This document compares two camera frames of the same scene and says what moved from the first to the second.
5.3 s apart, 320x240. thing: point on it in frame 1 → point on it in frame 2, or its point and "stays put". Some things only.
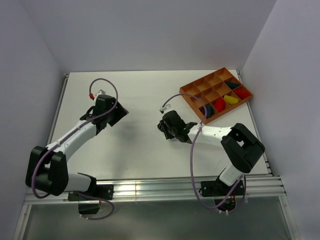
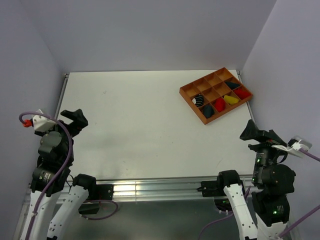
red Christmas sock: (220, 104) stays put
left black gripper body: (114, 103) → (59, 127)
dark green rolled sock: (232, 85) stays put
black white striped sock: (163, 127) → (198, 100)
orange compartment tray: (220, 91) stays put
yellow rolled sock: (230, 100) stays put
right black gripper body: (173, 132) → (265, 154)
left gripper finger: (118, 113) → (80, 121)
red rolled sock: (242, 93) stays put
